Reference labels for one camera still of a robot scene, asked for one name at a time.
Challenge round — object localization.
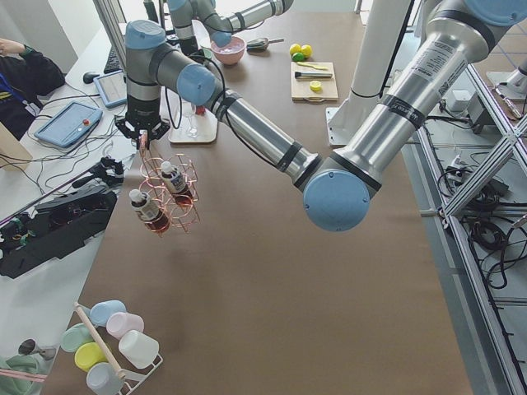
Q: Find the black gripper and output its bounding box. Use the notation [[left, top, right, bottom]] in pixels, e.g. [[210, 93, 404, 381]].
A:
[[114, 111, 170, 142]]

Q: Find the copper wire bottle basket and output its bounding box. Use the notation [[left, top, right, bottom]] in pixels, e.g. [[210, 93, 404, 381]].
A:
[[138, 132, 200, 233]]

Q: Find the tea bottle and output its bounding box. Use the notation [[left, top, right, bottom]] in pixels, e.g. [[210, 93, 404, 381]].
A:
[[194, 105, 206, 115], [161, 161, 193, 208], [128, 189, 170, 234]]

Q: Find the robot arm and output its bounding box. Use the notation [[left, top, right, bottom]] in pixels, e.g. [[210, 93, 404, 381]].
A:
[[118, 1, 526, 231], [167, 0, 294, 55]]

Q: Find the blue teach pendant far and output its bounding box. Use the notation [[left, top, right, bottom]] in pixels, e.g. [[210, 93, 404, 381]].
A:
[[94, 70, 127, 109]]

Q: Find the blue teach pendant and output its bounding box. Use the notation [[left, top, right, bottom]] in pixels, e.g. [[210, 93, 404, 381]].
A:
[[35, 101, 103, 148], [94, 70, 127, 109]]

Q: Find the cream serving tray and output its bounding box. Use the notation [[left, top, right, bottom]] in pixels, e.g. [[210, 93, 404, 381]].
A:
[[168, 111, 217, 144]]

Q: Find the wine glass on tray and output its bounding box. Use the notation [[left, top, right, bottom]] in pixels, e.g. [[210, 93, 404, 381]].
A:
[[182, 102, 198, 138]]

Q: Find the black keyboard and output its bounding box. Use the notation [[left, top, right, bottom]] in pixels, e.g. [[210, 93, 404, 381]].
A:
[[103, 48, 123, 74]]

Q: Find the black computer mouse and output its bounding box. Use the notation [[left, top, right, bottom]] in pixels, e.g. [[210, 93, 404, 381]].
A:
[[82, 72, 100, 85]]

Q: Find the blue teach pendant near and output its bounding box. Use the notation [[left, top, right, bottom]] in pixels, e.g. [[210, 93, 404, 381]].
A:
[[35, 101, 103, 148]]

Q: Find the pink bowl with ice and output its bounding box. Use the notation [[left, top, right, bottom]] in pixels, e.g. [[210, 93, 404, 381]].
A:
[[211, 36, 246, 66]]

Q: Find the seated person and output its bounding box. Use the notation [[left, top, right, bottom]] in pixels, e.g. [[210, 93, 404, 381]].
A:
[[1, 38, 65, 140]]

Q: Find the metal ice scoop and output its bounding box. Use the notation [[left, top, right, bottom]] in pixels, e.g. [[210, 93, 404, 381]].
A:
[[246, 38, 285, 52]]

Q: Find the black plastic device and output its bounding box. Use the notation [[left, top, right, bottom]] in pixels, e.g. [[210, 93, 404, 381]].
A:
[[1, 156, 124, 279]]

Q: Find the metal muddler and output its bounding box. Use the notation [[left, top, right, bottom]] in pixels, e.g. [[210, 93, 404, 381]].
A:
[[294, 71, 333, 79]]

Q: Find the wooden cutting board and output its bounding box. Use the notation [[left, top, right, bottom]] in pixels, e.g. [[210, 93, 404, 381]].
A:
[[291, 62, 338, 102]]

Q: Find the whole lemon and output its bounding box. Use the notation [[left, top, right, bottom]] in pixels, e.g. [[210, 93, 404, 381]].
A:
[[289, 43, 302, 57]]

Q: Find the light blue cup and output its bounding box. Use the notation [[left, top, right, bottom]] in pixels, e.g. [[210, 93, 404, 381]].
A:
[[89, 300, 127, 327]]

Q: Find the pale pink cup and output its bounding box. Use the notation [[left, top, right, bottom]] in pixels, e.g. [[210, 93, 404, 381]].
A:
[[105, 312, 144, 339]]

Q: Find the mint green cup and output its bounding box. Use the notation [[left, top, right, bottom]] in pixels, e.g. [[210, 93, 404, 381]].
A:
[[60, 323, 93, 353]]

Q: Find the white cup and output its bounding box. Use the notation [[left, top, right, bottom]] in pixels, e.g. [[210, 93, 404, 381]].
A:
[[119, 330, 160, 369]]

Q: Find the yellow cup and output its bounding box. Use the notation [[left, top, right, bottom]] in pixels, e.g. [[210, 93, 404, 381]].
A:
[[74, 342, 107, 372]]

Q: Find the grey blue cup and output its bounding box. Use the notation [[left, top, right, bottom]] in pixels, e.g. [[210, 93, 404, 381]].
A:
[[86, 362, 124, 395]]

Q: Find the aluminium frame post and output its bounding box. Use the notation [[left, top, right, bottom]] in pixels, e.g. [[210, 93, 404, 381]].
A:
[[93, 0, 126, 69]]

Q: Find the wooden rack handle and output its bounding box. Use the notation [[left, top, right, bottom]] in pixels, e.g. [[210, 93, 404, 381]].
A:
[[73, 302, 125, 379]]

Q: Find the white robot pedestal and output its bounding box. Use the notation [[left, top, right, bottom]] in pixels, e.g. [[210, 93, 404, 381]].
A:
[[326, 0, 414, 147]]

